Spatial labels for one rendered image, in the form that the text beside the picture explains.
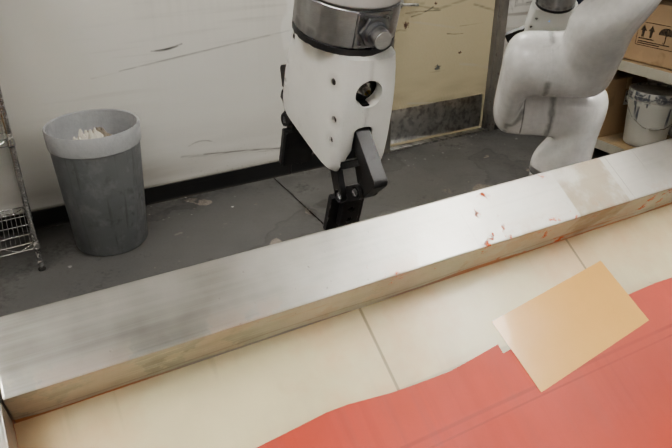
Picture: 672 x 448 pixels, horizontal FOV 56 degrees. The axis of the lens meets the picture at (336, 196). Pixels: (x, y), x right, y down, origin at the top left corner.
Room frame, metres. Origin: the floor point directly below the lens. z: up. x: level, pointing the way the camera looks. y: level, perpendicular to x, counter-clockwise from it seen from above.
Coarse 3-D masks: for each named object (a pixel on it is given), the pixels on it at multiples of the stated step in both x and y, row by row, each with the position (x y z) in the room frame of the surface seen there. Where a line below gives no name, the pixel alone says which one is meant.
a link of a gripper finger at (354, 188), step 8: (352, 184) 0.46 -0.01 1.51; (352, 192) 0.43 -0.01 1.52; (360, 192) 0.42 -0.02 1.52; (328, 200) 0.45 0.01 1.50; (352, 200) 0.43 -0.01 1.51; (360, 200) 0.45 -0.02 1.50; (328, 208) 0.45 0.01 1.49; (336, 208) 0.45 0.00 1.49; (344, 208) 0.45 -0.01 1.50; (352, 208) 0.45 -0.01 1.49; (360, 208) 0.46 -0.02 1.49; (328, 216) 0.45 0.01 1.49; (336, 216) 0.45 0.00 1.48; (344, 216) 0.45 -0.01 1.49; (352, 216) 0.45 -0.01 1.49; (328, 224) 0.45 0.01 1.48; (336, 224) 0.46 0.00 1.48; (344, 224) 0.45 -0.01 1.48
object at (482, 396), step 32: (416, 384) 0.26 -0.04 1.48; (448, 384) 0.27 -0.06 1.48; (480, 384) 0.27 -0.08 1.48; (512, 384) 0.28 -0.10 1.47; (320, 416) 0.24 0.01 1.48; (352, 416) 0.24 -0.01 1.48; (384, 416) 0.25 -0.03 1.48; (416, 416) 0.25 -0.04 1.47; (448, 416) 0.25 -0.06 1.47; (480, 416) 0.26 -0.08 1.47; (512, 416) 0.26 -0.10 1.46
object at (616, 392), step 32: (512, 352) 0.29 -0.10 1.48; (608, 352) 0.31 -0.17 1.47; (640, 352) 0.31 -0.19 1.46; (576, 384) 0.28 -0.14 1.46; (608, 384) 0.29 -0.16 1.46; (640, 384) 0.29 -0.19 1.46; (544, 416) 0.26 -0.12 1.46; (576, 416) 0.27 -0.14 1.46; (608, 416) 0.27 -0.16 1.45; (640, 416) 0.27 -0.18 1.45
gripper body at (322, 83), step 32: (288, 64) 0.50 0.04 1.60; (320, 64) 0.44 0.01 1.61; (352, 64) 0.42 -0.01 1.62; (384, 64) 0.43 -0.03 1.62; (288, 96) 0.50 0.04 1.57; (320, 96) 0.44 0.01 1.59; (352, 96) 0.43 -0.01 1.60; (384, 96) 0.44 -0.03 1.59; (320, 128) 0.45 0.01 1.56; (352, 128) 0.43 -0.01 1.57; (384, 128) 0.45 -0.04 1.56; (320, 160) 0.45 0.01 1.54
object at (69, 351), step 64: (512, 192) 0.36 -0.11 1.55; (576, 192) 0.37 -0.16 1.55; (640, 192) 0.38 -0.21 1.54; (256, 256) 0.28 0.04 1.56; (320, 256) 0.29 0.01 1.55; (384, 256) 0.30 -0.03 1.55; (448, 256) 0.30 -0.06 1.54; (512, 256) 0.35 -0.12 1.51; (0, 320) 0.22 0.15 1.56; (64, 320) 0.23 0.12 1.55; (128, 320) 0.23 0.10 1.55; (192, 320) 0.24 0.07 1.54; (256, 320) 0.25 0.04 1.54; (320, 320) 0.28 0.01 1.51; (0, 384) 0.20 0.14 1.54; (64, 384) 0.21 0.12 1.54; (128, 384) 0.23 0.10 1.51
